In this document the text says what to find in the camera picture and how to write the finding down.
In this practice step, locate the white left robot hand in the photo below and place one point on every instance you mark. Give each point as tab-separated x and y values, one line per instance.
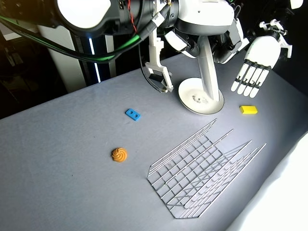
263	53

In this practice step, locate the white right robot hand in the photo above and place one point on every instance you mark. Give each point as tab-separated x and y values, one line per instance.
207	12

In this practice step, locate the yellow rectangular block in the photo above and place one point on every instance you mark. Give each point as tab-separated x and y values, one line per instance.
249	110

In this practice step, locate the blue block with two holes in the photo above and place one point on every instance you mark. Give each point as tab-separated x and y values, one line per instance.
133	114

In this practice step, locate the orange swirl cookie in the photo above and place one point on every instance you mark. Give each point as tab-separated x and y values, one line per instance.
119	155

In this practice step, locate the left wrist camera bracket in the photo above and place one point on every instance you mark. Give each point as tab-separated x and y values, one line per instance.
286	47

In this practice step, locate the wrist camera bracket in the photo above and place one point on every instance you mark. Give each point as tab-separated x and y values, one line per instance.
286	47
155	53

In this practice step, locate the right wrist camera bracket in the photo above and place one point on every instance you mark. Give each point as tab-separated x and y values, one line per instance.
155	53

